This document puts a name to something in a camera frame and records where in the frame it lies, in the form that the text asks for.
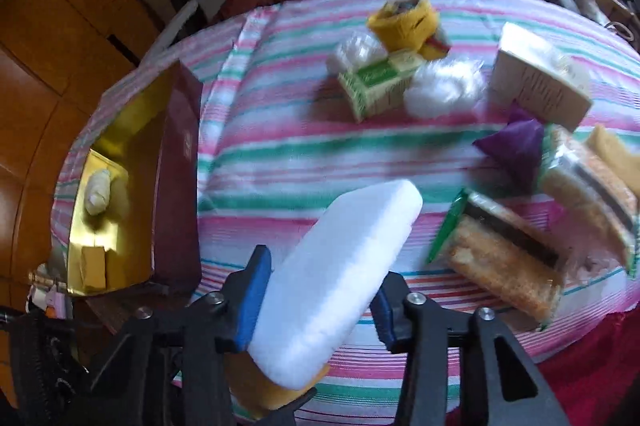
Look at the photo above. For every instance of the clear bag of white cotton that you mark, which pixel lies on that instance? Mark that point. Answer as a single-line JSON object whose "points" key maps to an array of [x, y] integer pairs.
{"points": [[442, 89], [355, 51]]}

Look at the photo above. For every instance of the black bag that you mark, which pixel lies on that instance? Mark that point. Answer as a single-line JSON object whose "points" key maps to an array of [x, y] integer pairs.
{"points": [[35, 366]]}

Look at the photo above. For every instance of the green and white soap box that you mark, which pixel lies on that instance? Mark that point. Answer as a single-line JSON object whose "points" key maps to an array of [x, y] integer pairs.
{"points": [[380, 85]]}

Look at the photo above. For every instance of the red cloth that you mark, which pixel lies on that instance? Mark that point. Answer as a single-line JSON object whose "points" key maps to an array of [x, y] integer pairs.
{"points": [[600, 356]]}

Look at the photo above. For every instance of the wooden wardrobe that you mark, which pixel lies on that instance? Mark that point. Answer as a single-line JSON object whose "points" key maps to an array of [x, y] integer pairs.
{"points": [[50, 56]]}

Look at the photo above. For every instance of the maroon box with gold interior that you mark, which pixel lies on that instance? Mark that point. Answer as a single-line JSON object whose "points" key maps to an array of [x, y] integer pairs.
{"points": [[175, 186]]}

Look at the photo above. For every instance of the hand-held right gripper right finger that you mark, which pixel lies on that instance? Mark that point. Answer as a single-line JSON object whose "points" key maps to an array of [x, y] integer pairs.
{"points": [[383, 312]]}

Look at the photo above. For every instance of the beige carton box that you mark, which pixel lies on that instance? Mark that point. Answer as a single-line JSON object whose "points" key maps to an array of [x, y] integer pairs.
{"points": [[540, 76]]}

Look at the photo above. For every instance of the purple pouch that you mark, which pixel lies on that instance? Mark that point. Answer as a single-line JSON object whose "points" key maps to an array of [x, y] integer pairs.
{"points": [[515, 144]]}

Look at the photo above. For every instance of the white plastic-wrapped bundle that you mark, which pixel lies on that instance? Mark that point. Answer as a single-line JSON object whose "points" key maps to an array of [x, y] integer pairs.
{"points": [[97, 191]]}

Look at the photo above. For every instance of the striped bed sheet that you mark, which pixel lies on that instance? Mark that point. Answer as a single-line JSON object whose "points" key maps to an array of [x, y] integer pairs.
{"points": [[300, 156]]}

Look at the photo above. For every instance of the white foam sponge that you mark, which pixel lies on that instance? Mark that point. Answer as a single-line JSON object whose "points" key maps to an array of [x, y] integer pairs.
{"points": [[335, 276]]}

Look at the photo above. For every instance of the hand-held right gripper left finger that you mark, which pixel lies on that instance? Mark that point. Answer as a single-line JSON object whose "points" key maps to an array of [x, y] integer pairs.
{"points": [[252, 301]]}

